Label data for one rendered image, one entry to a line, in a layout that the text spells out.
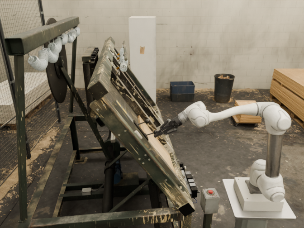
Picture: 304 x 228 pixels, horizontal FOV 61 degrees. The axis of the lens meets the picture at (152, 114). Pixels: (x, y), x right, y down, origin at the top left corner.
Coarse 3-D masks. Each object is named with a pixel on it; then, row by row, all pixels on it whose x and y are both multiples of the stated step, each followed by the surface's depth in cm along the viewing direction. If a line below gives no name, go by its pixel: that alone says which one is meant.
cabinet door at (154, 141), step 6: (138, 120) 242; (144, 126) 245; (144, 132) 228; (150, 132) 254; (150, 138) 236; (156, 138) 260; (156, 144) 244; (162, 150) 255; (162, 156) 239; (168, 156) 263; (168, 162) 246
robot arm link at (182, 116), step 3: (183, 111) 194; (180, 114) 193; (183, 114) 192; (180, 117) 192; (183, 117) 192; (186, 117) 191; (180, 120) 193; (183, 120) 192; (186, 120) 192; (189, 120) 194; (183, 123) 194
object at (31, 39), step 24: (72, 24) 298; (24, 48) 148; (72, 48) 356; (72, 72) 367; (24, 96) 162; (72, 96) 382; (24, 120) 168; (24, 144) 175; (24, 168) 182; (24, 192) 189; (24, 216) 198
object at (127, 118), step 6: (114, 102) 194; (120, 108) 195; (120, 114) 197; (126, 114) 198; (126, 120) 200; (132, 120) 203; (132, 126) 202; (138, 132) 205; (144, 138) 208; (144, 144) 210; (150, 144) 211; (156, 150) 217; (156, 156) 216; (162, 162) 219; (168, 168) 222; (174, 174) 226; (174, 180) 228
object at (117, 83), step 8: (112, 64) 230; (112, 72) 233; (112, 80) 236; (120, 80) 241; (120, 88) 240; (128, 96) 244; (136, 104) 248; (136, 112) 251; (144, 112) 256; (144, 120) 255; (152, 128) 260; (160, 136) 265; (168, 144) 270; (168, 152) 274
